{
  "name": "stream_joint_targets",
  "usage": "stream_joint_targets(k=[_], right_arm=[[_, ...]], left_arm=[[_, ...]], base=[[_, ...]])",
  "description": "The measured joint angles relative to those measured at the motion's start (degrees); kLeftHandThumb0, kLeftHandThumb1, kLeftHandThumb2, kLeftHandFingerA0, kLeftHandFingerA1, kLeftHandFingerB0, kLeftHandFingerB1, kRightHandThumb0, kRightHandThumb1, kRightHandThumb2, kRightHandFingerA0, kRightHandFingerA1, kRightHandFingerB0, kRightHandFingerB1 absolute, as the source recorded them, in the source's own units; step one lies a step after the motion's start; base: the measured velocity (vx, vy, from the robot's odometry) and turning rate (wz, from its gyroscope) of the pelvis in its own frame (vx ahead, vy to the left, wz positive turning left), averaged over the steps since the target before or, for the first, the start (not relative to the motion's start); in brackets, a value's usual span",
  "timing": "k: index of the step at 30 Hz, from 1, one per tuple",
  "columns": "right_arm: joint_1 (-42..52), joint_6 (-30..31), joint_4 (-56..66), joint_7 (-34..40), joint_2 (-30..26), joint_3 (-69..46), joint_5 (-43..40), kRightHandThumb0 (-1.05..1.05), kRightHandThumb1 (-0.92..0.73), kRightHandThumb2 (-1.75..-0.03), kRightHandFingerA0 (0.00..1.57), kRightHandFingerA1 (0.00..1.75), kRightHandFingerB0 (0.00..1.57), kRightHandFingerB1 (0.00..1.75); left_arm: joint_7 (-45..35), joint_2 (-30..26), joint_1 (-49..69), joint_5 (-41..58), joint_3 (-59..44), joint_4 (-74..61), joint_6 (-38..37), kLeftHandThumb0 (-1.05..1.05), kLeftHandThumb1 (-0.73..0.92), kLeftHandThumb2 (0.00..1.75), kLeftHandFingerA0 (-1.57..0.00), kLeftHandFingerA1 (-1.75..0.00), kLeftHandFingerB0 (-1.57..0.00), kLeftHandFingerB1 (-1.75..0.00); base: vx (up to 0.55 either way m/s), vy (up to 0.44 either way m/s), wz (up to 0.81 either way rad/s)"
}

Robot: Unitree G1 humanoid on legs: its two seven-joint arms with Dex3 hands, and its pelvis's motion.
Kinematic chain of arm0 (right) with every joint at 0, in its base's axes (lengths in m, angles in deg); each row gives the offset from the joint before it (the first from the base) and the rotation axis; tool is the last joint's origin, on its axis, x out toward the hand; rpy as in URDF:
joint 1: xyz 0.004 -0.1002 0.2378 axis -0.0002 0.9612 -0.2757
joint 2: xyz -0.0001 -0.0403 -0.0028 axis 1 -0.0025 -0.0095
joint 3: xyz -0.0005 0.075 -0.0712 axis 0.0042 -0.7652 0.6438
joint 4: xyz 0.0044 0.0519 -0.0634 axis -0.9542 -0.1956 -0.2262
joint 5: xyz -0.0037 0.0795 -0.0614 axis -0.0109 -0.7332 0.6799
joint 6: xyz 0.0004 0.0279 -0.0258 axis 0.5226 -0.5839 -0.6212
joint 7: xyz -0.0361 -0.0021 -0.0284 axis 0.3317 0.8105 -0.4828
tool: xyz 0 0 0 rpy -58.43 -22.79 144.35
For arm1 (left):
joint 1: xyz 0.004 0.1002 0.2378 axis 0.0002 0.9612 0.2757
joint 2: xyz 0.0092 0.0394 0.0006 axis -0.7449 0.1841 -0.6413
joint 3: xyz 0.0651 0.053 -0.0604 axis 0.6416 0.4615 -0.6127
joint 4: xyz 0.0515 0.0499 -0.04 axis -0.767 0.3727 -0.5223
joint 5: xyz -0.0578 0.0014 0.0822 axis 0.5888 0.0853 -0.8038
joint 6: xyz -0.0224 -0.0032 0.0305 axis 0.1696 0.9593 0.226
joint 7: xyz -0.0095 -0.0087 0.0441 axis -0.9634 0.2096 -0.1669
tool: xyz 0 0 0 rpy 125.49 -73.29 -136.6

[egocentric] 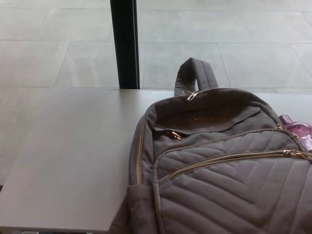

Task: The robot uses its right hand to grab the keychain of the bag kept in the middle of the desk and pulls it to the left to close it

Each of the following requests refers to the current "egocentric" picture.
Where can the rose gold pocket zipper pull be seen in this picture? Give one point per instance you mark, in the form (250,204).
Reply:
(175,135)

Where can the gold main compartment zipper pull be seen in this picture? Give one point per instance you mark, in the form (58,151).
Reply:
(191,95)

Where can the grey-brown quilted backpack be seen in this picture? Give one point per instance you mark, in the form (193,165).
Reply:
(219,182)

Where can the gold side zipper pull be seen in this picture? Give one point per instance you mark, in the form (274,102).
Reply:
(280,127)

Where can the gold quilted pocket zipper pull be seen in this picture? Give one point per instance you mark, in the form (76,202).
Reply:
(296,154)

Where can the purple transparent bottle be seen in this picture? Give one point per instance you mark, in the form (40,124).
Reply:
(301,128)

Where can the black vertical window post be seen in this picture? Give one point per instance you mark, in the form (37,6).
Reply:
(125,44)

